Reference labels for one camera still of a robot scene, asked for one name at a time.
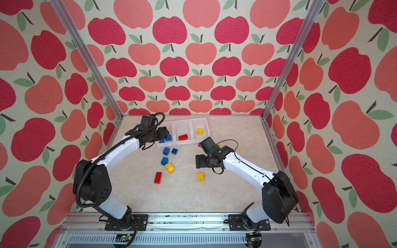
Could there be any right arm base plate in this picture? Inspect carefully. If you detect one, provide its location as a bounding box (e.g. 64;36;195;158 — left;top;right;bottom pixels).
223;213;271;231

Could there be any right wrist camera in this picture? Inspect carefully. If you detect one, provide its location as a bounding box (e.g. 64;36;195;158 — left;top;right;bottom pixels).
200;137;219;154

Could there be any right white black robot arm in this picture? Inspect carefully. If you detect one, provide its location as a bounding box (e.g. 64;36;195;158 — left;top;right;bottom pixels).
195;146;299;229

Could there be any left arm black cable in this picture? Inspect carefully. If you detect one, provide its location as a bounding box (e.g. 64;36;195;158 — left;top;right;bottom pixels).
75;112;166;248

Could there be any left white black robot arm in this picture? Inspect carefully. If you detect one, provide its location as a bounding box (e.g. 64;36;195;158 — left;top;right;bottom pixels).
73;127;170;223

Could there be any right aluminium corner post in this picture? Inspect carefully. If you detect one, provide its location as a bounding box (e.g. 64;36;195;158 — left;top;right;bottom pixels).
261;0;326;123

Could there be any yellow round lego brick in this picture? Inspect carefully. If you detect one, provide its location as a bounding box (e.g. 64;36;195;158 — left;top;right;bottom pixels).
165;163;175;173

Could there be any aluminium corner post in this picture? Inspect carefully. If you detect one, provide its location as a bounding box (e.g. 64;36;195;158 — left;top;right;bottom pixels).
50;0;124;122
261;0;326;123

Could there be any red lego brick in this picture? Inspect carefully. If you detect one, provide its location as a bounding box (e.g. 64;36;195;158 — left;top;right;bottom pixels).
154;172;162;185
178;134;189;141

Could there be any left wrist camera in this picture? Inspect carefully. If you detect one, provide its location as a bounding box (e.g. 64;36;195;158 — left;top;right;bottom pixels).
138;115;157;131

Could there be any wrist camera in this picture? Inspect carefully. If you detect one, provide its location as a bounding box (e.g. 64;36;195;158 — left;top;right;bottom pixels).
138;115;157;131
200;137;219;154

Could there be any left aluminium corner post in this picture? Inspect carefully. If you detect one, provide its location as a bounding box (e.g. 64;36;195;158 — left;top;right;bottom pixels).
50;0;124;122

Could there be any aluminium front frame rail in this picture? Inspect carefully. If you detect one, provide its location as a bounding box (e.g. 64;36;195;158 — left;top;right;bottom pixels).
50;212;321;248

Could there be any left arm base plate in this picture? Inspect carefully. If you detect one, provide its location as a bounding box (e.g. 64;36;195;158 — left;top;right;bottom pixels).
104;214;148;232

